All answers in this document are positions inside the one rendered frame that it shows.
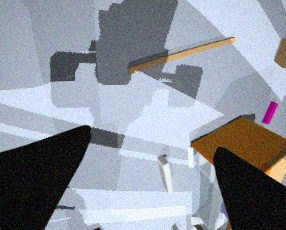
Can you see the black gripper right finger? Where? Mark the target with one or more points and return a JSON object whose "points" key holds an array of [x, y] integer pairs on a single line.
{"points": [[253, 200]]}

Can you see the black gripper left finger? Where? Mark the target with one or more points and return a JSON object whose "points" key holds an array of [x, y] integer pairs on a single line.
{"points": [[34, 177]]}

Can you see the small magenta block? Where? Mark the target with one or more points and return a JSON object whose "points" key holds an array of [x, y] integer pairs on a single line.
{"points": [[270, 112]]}

